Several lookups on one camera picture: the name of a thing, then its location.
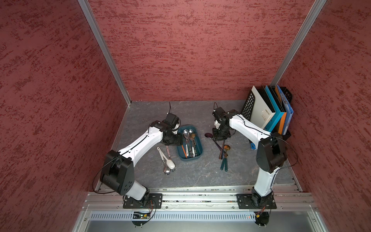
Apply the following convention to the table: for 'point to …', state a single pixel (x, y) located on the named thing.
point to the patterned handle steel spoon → (194, 146)
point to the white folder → (263, 112)
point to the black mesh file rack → (248, 108)
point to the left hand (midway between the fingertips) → (177, 145)
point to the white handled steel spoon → (166, 171)
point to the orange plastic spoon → (184, 151)
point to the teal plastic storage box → (199, 143)
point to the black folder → (264, 93)
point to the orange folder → (283, 121)
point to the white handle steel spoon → (186, 134)
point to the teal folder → (274, 121)
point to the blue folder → (288, 108)
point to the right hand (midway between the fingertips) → (217, 141)
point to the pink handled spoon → (169, 155)
